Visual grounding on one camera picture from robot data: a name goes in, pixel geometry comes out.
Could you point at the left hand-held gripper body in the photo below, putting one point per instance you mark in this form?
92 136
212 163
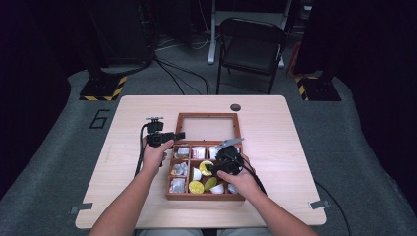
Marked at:
154 134

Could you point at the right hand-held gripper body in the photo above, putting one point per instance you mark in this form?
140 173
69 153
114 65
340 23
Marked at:
229 160

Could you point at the wooden box with glass lid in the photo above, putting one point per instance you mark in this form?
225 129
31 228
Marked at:
203 196

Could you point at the person's left hand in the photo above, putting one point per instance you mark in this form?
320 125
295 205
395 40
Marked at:
153 159

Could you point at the person's right hand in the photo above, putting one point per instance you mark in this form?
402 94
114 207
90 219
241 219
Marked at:
244 183

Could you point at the green lid capsule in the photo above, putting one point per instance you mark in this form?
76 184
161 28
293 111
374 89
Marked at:
210 183

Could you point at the silver foil packet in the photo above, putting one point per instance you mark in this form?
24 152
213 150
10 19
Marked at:
179 169
232 189
177 185
183 152

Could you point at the white capsule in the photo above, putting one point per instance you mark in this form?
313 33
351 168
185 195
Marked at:
196 174
217 189

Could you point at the dark table grommet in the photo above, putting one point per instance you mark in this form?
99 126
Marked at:
235 107

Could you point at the person's right leg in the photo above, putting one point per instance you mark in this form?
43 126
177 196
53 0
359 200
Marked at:
244 232

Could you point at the hazard striped stand base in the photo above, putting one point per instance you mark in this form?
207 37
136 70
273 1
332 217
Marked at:
101 88
318 88

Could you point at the grey tape piece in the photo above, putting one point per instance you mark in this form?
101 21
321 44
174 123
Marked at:
319 204
82 207

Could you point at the black equipment stand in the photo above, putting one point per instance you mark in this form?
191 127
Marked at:
121 32

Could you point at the black folding chair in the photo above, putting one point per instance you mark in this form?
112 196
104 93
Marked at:
250 54

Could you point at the red board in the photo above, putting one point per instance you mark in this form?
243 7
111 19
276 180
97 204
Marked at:
292 60

